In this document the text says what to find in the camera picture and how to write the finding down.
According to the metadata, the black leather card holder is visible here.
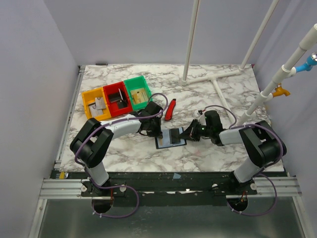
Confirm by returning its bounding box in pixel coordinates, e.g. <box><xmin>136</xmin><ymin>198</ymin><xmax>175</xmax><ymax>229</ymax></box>
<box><xmin>155</xmin><ymin>127</ymin><xmax>187</xmax><ymax>149</ymax></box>

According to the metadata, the white vip card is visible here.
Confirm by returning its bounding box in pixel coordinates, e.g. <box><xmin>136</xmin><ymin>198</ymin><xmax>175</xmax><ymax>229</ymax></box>
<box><xmin>95</xmin><ymin>97</ymin><xmax>106</xmax><ymax>110</ymax></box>

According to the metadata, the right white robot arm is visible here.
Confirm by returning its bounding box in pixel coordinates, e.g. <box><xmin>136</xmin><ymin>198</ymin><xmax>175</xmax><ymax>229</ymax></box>
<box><xmin>179</xmin><ymin>110</ymin><xmax>287</xmax><ymax>194</ymax></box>

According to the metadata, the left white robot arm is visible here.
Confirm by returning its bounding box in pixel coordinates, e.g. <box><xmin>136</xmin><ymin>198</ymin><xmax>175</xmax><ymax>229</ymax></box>
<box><xmin>70</xmin><ymin>101</ymin><xmax>163</xmax><ymax>196</ymax></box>

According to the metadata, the beige card in green bin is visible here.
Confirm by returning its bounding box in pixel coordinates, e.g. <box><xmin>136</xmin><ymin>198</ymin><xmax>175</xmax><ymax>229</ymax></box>
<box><xmin>130</xmin><ymin>88</ymin><xmax>148</xmax><ymax>104</ymax></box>

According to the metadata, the black card in red bin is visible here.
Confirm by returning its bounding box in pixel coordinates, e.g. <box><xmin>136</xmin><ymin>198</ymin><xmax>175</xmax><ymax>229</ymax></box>
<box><xmin>108</xmin><ymin>92</ymin><xmax>123</xmax><ymax>103</ymax></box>

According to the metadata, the card in yellow bin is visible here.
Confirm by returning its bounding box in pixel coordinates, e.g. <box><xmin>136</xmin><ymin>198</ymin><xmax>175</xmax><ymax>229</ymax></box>
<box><xmin>89</xmin><ymin>103</ymin><xmax>103</xmax><ymax>118</ymax></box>

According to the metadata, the red black utility knife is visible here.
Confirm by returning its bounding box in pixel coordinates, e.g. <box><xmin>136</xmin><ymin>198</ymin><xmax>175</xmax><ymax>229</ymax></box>
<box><xmin>164</xmin><ymin>99</ymin><xmax>176</xmax><ymax>121</ymax></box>

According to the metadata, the green plastic bin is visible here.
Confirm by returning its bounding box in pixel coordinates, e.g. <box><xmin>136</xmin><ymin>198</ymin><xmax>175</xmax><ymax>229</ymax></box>
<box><xmin>123</xmin><ymin>76</ymin><xmax>152</xmax><ymax>111</ymax></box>

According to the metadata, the red plastic bin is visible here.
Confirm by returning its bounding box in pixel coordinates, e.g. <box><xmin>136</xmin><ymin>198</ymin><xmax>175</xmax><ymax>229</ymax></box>
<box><xmin>103</xmin><ymin>81</ymin><xmax>133</xmax><ymax>117</ymax></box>

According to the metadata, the yellow plastic bin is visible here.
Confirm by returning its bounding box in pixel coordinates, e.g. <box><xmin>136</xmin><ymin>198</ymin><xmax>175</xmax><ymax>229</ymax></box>
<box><xmin>82</xmin><ymin>87</ymin><xmax>111</xmax><ymax>121</ymax></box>

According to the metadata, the yellow pipe fitting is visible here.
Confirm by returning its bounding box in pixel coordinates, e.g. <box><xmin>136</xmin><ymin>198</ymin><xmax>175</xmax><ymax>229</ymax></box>
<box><xmin>272</xmin><ymin>83</ymin><xmax>291</xmax><ymax>98</ymax></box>

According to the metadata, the white pipe with blue fitting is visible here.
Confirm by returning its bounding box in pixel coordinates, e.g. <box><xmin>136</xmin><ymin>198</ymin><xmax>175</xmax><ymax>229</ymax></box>
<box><xmin>237</xmin><ymin>25</ymin><xmax>317</xmax><ymax>125</ymax></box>

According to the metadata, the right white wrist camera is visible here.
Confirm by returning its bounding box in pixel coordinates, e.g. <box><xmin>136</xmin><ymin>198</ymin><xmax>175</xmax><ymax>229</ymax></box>
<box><xmin>198</xmin><ymin>110</ymin><xmax>206</xmax><ymax>125</ymax></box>

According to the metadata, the white pvc pipe frame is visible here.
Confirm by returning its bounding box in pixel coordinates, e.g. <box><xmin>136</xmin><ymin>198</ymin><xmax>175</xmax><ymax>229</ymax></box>
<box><xmin>179</xmin><ymin>0</ymin><xmax>279</xmax><ymax>109</ymax></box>

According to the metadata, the black metal base rail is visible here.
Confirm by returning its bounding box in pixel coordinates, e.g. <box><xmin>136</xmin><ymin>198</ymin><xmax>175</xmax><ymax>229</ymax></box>
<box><xmin>57</xmin><ymin>172</ymin><xmax>257</xmax><ymax>207</ymax></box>

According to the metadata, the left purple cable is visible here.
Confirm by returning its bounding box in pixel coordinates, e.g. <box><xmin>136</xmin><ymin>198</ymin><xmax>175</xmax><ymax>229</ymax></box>
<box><xmin>74</xmin><ymin>93</ymin><xmax>169</xmax><ymax>219</ymax></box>

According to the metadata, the aluminium extrusion rail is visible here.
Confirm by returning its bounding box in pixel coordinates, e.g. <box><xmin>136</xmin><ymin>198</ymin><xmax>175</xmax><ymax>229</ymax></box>
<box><xmin>39</xmin><ymin>177</ymin><xmax>302</xmax><ymax>200</ymax></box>

